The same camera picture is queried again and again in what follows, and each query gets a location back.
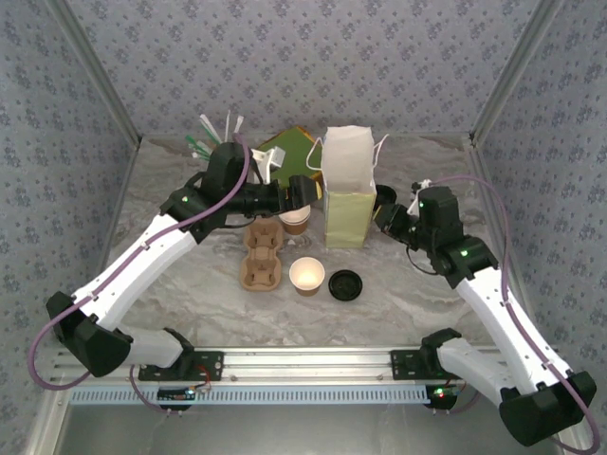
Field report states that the grey metal panel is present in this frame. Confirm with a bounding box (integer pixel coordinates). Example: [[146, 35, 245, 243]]
[[56, 404, 523, 455]]

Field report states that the small circuit board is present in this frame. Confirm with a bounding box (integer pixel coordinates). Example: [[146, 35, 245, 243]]
[[156, 387, 197, 404], [425, 385, 460, 410]]

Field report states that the green paper napkin stack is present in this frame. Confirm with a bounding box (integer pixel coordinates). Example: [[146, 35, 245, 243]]
[[258, 125, 322, 190]]

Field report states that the aluminium frame post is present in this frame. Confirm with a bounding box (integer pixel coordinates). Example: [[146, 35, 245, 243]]
[[468, 0, 566, 146], [46, 0, 143, 148]]

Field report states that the aluminium table side rail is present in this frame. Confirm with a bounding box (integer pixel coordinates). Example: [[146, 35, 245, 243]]
[[23, 135, 143, 455], [467, 135, 594, 455]]

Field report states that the white slotted cable duct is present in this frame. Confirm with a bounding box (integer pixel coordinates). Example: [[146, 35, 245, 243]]
[[69, 384, 432, 406]]

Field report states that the black plastic cup lid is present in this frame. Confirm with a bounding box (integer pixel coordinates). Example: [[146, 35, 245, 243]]
[[327, 268, 364, 302], [373, 185, 398, 210]]

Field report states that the painted paper gift bag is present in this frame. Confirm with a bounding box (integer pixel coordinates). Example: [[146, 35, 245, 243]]
[[306, 124, 391, 250]]

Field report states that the green striped wrapped straw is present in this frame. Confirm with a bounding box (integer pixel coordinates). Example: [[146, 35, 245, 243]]
[[198, 113, 225, 145]]

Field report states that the brown pulp cup carrier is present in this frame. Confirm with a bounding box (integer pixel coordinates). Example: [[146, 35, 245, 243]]
[[239, 222, 285, 293]]

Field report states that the green tipped wrapped straw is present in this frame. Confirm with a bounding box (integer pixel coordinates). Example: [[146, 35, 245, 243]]
[[184, 136, 215, 158]]

